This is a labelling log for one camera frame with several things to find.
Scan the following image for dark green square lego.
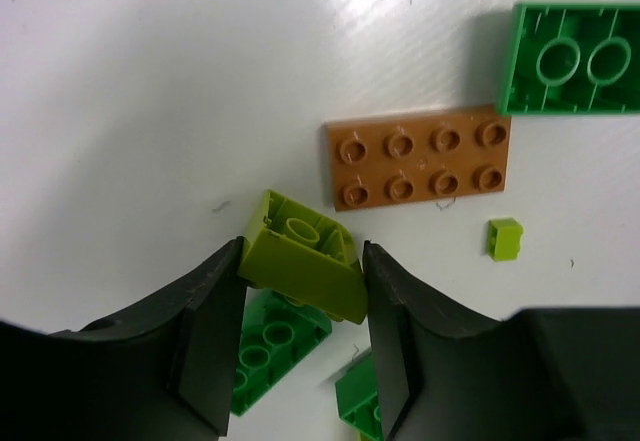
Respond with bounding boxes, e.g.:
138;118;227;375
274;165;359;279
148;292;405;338
335;354;384;440

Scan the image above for tan lego plate upper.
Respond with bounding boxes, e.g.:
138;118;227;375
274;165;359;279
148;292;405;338
326;106;511;211

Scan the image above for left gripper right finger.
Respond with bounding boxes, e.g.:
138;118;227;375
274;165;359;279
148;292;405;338
363;242;639;440

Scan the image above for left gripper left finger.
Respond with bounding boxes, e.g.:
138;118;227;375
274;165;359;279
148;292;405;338
1;239;246;440

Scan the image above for long green lego brick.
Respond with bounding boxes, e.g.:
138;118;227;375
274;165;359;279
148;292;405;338
231;290;332;417

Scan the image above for tiny lime lego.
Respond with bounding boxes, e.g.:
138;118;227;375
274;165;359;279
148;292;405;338
487;218;524;262

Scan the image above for lime curved lego brick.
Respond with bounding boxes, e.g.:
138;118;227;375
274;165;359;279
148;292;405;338
238;190;368;324

